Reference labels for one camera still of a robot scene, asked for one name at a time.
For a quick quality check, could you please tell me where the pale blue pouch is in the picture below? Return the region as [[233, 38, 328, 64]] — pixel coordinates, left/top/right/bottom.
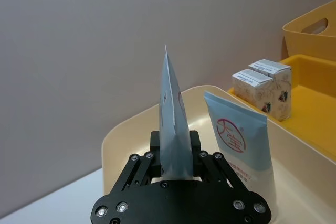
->
[[158, 45, 195, 182]]

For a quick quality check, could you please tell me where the cream plastic bin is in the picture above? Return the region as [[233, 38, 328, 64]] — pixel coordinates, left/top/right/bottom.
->
[[101, 84, 336, 224]]

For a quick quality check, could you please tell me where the pale yellow basket with handle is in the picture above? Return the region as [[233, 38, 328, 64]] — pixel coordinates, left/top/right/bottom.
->
[[282, 0, 336, 61]]

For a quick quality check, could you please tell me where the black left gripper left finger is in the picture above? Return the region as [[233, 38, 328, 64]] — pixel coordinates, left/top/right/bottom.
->
[[110, 130, 162, 196]]

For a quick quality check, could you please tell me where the white printed carton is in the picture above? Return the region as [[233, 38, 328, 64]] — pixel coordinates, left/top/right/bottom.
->
[[231, 68, 274, 116], [248, 59, 293, 122]]

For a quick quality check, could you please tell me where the yellow plastic tray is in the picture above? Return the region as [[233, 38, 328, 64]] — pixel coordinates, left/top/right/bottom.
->
[[227, 54, 336, 162]]

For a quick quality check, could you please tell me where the blue white standing pouch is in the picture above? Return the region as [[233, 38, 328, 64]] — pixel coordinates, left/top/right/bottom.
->
[[203, 90, 279, 216]]

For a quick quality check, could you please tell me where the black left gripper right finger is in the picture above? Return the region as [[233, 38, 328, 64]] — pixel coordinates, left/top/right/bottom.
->
[[188, 130, 249, 191]]

